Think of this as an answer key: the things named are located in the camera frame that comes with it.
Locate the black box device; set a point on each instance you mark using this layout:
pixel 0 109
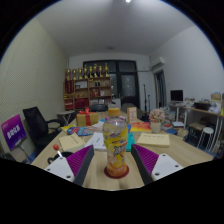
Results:
pixel 202 106

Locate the white round stool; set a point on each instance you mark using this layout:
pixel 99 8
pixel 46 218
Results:
pixel 207 131

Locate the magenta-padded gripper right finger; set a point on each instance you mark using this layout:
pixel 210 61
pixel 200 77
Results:
pixel 163 166

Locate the dark glass door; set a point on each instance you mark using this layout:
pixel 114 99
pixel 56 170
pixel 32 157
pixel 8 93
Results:
pixel 128 83

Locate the pale yellow book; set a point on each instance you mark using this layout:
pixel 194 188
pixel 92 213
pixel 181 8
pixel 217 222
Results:
pixel 153 140

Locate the red-ball stirrer stick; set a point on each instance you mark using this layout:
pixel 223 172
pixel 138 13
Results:
pixel 56 147

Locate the wooden shelf unit with trophies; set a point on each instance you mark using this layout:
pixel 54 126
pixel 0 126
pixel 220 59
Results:
pixel 88 91

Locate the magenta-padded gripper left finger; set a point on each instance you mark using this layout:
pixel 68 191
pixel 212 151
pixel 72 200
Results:
pixel 61 168

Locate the yellow-label orange-cap drink bottle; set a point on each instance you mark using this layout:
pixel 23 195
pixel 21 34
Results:
pixel 115 146

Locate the white wall air conditioner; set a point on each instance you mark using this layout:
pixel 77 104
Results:
pixel 157 62

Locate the blue book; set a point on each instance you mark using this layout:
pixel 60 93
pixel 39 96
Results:
pixel 80 130

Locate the black mug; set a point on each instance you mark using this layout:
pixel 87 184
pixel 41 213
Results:
pixel 65 155

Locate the pink flowers in white pot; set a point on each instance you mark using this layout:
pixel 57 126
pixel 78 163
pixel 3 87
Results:
pixel 157 117

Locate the black office chair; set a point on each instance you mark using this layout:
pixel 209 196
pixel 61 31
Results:
pixel 36 125

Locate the small round grey table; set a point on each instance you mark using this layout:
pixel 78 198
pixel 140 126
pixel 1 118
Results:
pixel 65 115

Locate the beige book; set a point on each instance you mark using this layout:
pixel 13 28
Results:
pixel 71 141

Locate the ceiling light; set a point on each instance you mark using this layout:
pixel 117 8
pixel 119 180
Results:
pixel 128 1

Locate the yellow gift box red ribbon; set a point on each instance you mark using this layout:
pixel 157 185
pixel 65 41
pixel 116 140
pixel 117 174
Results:
pixel 87 119

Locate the orange book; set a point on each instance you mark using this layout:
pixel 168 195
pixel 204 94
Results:
pixel 141 127

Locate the teal book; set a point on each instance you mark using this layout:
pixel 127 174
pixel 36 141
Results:
pixel 131 141

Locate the purple sign board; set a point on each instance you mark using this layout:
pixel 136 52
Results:
pixel 13 131

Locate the computer monitor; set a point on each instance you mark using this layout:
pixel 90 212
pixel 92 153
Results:
pixel 176 95

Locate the white booklet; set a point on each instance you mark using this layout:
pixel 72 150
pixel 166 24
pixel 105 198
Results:
pixel 96 141

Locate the wooden side desk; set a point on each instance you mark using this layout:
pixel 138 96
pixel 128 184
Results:
pixel 200 111

